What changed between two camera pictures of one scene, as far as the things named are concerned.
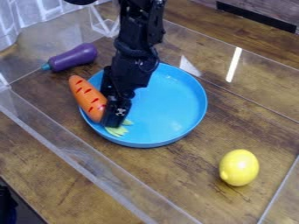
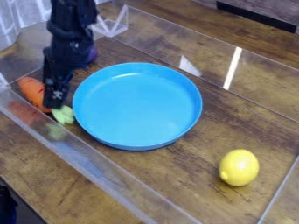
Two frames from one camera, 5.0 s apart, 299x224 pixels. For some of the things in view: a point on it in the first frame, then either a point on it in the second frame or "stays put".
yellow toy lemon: [238, 167] stays put
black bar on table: [257, 17] stays put
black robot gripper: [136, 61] to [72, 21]
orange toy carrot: [90, 97] to [33, 87]
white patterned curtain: [19, 13] stays put
